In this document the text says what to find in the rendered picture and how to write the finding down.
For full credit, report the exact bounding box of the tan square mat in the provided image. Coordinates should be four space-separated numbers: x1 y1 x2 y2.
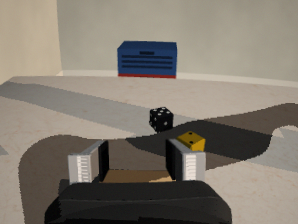
99 169 173 183

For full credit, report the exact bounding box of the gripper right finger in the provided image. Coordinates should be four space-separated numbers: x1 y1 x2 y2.
165 139 206 182

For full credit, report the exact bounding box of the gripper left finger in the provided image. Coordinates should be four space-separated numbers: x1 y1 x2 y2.
67 141 109 185

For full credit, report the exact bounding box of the black die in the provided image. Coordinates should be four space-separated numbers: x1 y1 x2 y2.
149 107 174 133

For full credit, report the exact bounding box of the yellow die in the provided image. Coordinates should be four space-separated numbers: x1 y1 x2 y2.
176 131 205 151

